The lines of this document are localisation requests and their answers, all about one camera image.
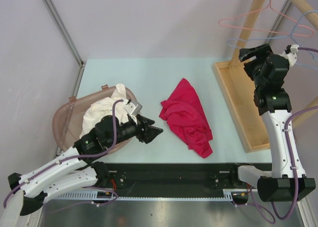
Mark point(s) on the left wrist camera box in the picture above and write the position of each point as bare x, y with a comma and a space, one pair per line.
133, 108

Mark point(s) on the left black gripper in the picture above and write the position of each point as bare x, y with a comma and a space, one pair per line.
147, 135

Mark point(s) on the pink wire hanger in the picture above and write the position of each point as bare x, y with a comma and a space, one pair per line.
261, 16

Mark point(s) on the white t shirt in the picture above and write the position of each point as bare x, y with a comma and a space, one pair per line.
101, 108

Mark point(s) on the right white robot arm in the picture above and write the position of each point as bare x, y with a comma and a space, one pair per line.
287, 180

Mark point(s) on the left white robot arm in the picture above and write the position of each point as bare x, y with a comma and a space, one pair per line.
79, 166

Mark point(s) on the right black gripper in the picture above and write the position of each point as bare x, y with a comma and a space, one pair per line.
261, 53

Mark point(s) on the blue wire hanger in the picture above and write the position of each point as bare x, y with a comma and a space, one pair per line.
282, 35

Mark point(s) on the brown translucent plastic basket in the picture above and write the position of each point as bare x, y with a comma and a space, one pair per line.
68, 119

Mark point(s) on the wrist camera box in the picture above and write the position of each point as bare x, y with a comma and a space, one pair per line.
133, 108
290, 53

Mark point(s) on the white cable duct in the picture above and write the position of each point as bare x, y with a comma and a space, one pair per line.
102, 195

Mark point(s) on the wooden clothes rack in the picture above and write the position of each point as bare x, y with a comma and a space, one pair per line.
251, 82

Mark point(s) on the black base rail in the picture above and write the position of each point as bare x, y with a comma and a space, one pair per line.
178, 179

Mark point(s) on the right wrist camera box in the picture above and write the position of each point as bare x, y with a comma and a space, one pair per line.
290, 53

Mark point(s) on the red t shirt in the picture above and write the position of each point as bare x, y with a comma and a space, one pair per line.
184, 114

